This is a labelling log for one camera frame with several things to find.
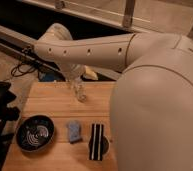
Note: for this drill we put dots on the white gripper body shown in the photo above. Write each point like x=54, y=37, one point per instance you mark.
x=71, y=71

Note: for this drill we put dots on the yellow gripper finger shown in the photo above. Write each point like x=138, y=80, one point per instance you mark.
x=90, y=74

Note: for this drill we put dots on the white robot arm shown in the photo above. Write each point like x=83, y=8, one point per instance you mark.
x=151, y=105

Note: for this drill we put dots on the clear plastic bottle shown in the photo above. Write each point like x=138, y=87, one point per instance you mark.
x=78, y=88

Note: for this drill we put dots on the blue object on floor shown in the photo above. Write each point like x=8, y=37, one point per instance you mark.
x=48, y=78

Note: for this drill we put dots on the black white striped cloth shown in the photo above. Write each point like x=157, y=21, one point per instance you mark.
x=97, y=130

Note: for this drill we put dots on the black patterned bowl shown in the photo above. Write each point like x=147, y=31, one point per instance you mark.
x=35, y=133

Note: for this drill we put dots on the black equipment at left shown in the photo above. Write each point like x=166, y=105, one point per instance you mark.
x=6, y=114

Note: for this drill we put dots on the metal rail frame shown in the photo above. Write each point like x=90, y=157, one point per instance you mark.
x=15, y=43

